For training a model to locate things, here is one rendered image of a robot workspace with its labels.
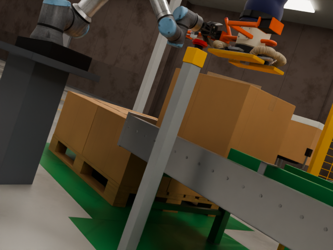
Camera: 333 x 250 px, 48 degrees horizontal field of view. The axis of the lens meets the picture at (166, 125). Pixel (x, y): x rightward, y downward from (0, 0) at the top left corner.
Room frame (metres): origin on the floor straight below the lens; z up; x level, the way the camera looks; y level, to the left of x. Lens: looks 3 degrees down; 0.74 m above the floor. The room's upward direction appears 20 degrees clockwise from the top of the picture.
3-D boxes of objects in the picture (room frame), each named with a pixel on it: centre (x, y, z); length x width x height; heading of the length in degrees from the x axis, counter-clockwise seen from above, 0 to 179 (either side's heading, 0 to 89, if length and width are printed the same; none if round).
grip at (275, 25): (1.75, -0.29, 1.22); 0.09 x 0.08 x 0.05; 130
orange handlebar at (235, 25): (2.22, -0.08, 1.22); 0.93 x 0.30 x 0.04; 40
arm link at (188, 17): (2.14, 0.11, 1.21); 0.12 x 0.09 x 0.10; 130
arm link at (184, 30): (2.12, 0.11, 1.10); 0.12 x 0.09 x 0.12; 160
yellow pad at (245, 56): (2.08, -0.22, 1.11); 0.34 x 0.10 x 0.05; 40
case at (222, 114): (2.16, -0.28, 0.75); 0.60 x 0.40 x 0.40; 38
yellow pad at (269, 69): (2.20, -0.37, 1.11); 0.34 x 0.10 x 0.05; 40
